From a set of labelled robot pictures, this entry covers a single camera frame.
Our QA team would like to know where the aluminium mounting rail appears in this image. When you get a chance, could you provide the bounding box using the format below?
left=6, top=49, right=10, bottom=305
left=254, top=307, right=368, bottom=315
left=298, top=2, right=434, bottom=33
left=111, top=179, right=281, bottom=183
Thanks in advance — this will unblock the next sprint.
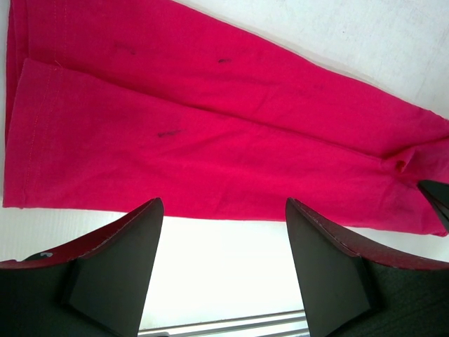
left=138, top=310, right=310, bottom=336

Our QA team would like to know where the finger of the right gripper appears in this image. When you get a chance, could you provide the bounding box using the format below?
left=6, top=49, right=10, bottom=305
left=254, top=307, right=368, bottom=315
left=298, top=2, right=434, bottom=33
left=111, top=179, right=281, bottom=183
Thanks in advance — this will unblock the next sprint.
left=417, top=180, right=449, bottom=230

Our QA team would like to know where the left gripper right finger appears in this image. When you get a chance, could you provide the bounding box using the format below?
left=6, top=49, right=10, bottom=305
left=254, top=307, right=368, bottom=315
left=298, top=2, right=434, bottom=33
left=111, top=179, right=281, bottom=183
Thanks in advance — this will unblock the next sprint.
left=286, top=199, right=448, bottom=336

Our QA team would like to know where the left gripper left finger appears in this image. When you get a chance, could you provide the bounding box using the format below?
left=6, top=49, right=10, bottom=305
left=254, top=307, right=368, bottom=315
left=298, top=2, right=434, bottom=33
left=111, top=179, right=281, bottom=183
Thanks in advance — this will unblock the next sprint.
left=1, top=198, right=163, bottom=336

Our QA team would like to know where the pink t shirt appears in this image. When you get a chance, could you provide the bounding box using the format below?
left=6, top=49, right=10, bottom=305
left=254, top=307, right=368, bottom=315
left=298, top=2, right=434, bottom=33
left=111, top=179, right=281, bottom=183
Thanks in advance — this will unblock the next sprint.
left=4, top=1, right=448, bottom=236

